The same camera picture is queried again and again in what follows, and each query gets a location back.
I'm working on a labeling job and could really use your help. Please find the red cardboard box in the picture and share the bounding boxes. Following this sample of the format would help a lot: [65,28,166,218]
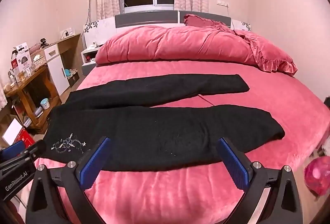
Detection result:
[2,118,35,148]

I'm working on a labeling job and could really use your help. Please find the round pink bed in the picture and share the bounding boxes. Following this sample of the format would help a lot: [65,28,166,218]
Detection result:
[37,61,329,223]

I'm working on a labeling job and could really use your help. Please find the pink balloon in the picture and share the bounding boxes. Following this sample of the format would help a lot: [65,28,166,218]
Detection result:
[304,156,329,196]

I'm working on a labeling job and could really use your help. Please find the white red product box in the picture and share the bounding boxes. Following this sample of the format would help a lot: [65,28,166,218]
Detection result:
[11,42,32,73]

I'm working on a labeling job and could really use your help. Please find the black pants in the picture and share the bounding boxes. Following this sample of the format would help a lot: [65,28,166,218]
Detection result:
[44,74,285,171]

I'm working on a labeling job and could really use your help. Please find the side window curtain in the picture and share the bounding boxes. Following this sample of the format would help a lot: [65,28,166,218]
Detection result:
[0,84,8,110]

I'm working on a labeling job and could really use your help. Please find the pink folded duvet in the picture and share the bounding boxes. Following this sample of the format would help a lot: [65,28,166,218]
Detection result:
[95,26,256,66]

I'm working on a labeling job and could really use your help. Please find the wall socket right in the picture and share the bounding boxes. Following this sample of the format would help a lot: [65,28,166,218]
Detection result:
[217,0,229,8]

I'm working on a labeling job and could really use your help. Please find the white wooden cabinet desk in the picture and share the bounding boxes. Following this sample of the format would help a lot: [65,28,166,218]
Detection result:
[30,33,83,95]

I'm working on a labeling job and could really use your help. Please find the pink ruffled pillow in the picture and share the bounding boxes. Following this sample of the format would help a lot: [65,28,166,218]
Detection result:
[184,13,298,76]

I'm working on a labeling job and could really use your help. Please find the wooden side table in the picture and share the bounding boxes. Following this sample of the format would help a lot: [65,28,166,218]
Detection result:
[5,65,61,133]

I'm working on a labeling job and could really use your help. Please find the light blue lidded jar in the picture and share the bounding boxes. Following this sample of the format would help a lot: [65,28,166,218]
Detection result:
[40,98,50,110]

